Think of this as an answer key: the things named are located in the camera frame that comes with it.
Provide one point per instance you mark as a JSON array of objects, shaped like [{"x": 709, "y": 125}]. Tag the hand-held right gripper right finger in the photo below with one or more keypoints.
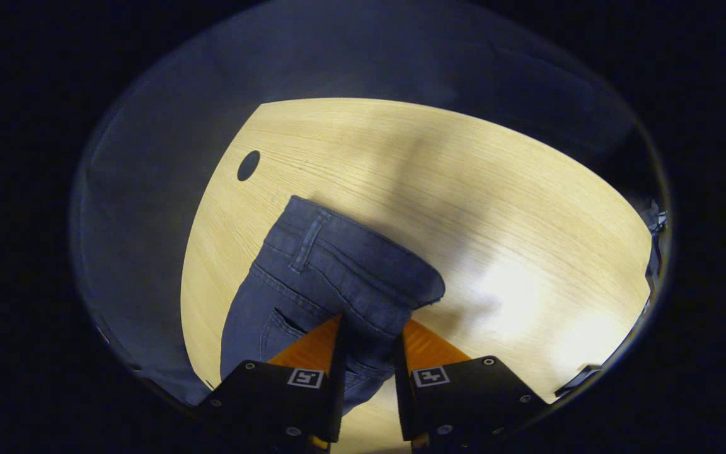
[{"x": 402, "y": 391}]

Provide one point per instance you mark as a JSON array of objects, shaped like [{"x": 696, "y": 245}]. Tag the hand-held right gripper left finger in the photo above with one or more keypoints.
[{"x": 336, "y": 378}]

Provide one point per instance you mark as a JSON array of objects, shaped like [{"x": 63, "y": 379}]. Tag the dark denim jeans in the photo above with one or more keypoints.
[{"x": 325, "y": 277}]

